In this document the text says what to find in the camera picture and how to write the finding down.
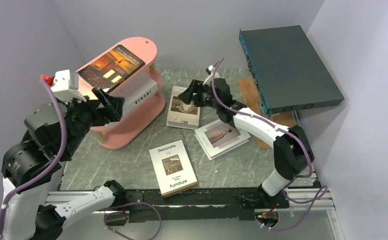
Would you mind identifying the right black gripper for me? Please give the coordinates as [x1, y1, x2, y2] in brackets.
[177, 80, 220, 111]

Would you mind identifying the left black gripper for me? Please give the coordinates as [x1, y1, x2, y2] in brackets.
[55, 86, 126, 157]

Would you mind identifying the white Insoia travel book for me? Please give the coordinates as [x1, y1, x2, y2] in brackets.
[110, 73, 159, 120]

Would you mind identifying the dark orange Edward Tulane novel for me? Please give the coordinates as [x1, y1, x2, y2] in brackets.
[77, 44, 145, 94]

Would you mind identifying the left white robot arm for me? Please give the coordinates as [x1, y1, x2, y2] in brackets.
[0, 87, 127, 240]

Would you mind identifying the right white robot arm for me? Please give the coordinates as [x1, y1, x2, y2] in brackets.
[178, 78, 314, 208]

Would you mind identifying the beige cup cover book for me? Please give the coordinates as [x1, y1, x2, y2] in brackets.
[166, 85, 200, 130]

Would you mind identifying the pink three-tier shelf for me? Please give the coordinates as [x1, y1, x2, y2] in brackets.
[78, 36, 166, 150]

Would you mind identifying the white fashion cover magazine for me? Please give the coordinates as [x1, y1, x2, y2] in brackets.
[194, 119, 251, 161]

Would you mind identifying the brown wooden board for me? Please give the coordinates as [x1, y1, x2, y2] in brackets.
[237, 77, 305, 150]

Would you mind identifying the white Decorate Furniture book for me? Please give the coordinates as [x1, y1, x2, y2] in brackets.
[149, 140, 198, 198]

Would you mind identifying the dark teal flat box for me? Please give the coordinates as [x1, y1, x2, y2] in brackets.
[238, 25, 345, 116]

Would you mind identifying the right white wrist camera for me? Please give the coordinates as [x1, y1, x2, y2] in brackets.
[203, 65, 220, 85]

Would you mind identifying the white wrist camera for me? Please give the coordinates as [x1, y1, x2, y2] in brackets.
[40, 69, 86, 102]
[203, 65, 220, 85]

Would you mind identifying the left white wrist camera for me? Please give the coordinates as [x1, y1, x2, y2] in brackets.
[40, 69, 86, 102]

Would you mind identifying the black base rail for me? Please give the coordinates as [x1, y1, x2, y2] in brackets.
[106, 187, 290, 223]

